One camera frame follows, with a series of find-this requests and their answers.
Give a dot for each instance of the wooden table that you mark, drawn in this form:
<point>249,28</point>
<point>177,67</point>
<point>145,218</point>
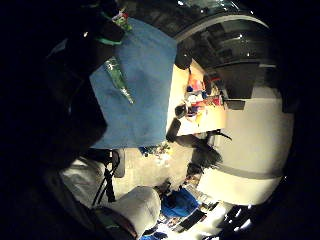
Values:
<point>213,118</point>

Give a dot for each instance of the black cabinet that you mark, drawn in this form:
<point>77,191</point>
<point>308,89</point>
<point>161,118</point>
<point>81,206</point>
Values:
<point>238,78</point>

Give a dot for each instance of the black keyboard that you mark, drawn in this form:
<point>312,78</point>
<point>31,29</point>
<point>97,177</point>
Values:
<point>192,220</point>

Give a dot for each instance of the pile of colourful items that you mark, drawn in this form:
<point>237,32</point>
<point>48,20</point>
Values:
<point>200,98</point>

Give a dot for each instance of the black chair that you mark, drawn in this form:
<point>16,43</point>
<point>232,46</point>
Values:
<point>173,130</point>
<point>182,56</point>

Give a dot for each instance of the blue bag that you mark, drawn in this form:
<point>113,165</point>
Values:
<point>179,204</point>

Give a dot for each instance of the blue cloth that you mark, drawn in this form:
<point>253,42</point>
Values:
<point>146,86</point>

